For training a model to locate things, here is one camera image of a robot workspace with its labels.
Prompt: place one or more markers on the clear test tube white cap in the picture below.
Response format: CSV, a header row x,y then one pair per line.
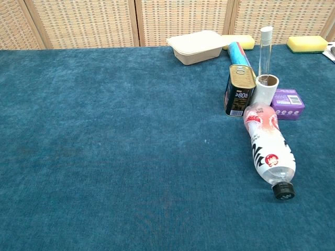
x,y
265,52

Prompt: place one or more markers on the blue table cloth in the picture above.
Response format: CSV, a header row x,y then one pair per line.
x,y
104,130

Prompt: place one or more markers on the black gold luncheon meat can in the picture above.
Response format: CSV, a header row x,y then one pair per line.
x,y
239,90

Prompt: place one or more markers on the beige lidded food container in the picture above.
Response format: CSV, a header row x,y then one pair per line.
x,y
196,47

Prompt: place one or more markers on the blue plastic bag roll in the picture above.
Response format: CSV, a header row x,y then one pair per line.
x,y
236,56

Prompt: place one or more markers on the white paper roll cardboard core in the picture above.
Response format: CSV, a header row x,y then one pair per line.
x,y
263,94

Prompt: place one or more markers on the plastic drink bottle white label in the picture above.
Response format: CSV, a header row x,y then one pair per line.
x,y
269,146

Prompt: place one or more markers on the yellow green sponge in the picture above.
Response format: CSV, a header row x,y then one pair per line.
x,y
243,41
306,43

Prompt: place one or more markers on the purple rectangular box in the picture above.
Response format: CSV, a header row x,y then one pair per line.
x,y
288,104

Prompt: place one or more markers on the wicker folding screen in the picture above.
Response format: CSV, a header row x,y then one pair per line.
x,y
78,23

